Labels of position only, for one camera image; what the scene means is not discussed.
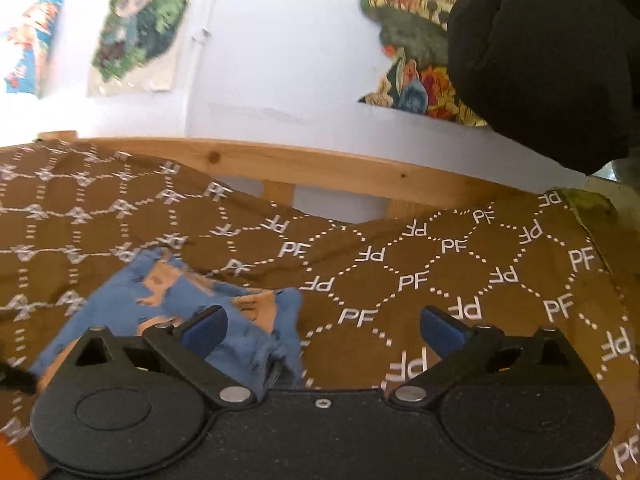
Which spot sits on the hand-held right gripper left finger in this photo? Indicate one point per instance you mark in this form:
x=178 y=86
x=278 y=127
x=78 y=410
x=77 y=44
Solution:
x=204 y=330

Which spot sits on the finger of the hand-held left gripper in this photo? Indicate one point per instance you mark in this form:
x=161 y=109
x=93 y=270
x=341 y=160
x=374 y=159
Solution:
x=17 y=377

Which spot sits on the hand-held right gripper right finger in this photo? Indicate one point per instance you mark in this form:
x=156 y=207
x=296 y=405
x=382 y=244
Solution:
x=442 y=330

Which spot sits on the blue pants with orange print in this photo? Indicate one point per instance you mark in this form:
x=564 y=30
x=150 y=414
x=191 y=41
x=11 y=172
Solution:
x=145 y=290

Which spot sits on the brown patterned blanket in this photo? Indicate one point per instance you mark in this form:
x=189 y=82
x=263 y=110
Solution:
x=375 y=260

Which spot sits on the olive green cloth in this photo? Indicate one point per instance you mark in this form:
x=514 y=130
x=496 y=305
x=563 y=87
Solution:
x=592 y=210

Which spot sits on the dark cloth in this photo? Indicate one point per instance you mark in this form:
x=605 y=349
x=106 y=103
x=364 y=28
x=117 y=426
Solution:
x=540 y=60

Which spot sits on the wooden bed frame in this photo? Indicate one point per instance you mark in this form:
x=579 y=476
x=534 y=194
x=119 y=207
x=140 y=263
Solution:
x=310 y=165

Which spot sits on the large colourful wall poster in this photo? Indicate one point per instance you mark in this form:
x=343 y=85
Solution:
x=410 y=45

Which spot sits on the green tapestry wall poster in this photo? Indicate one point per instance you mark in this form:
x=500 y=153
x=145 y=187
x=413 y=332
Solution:
x=135 y=25

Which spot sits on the blue red wall poster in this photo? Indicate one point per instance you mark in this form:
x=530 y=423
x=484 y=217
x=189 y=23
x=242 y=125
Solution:
x=35 y=45

